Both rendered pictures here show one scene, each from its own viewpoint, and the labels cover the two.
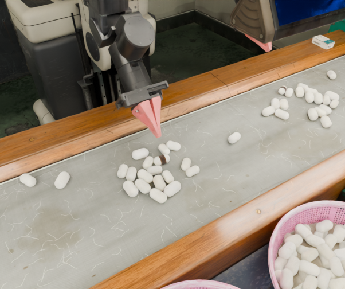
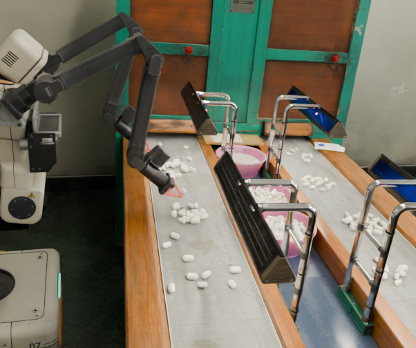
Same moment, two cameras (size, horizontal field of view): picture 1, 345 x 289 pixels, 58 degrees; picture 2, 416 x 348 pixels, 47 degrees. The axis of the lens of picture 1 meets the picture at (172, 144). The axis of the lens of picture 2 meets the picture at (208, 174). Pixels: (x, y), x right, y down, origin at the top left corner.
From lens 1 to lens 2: 1.70 m
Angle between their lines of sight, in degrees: 60
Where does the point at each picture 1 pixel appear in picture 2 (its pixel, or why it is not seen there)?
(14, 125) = not seen: outside the picture
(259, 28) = (213, 131)
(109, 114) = (137, 212)
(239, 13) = (203, 129)
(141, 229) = (217, 225)
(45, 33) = not seen: outside the picture
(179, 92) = (137, 189)
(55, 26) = not seen: outside the picture
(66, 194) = (183, 238)
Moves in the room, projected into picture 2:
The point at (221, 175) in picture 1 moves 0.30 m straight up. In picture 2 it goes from (202, 201) to (208, 135)
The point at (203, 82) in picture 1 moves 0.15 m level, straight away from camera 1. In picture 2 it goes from (134, 181) to (107, 172)
